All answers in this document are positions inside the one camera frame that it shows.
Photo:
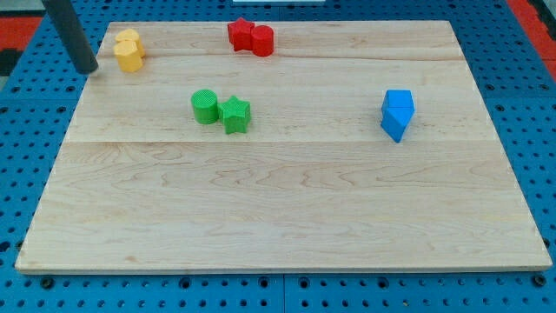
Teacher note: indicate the blue cube block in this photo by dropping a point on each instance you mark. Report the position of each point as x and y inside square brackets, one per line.
[398, 99]

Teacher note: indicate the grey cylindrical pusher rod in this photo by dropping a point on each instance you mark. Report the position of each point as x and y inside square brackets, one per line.
[70, 30]

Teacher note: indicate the light wooden board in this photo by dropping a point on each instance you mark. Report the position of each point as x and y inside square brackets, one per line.
[316, 185]

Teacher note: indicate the green star block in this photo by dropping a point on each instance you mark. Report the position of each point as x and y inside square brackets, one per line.
[235, 115]

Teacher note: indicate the blue pentagon block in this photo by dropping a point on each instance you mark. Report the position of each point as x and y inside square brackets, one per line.
[395, 121]

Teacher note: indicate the green cylinder block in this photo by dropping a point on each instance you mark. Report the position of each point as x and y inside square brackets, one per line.
[204, 104]

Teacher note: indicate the red cylinder block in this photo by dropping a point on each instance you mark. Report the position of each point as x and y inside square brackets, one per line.
[262, 40]

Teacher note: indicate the red star block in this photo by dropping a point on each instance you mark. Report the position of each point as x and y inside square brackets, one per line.
[239, 34]

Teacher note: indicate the yellow heart block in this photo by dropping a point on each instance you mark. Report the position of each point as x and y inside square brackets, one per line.
[132, 36]

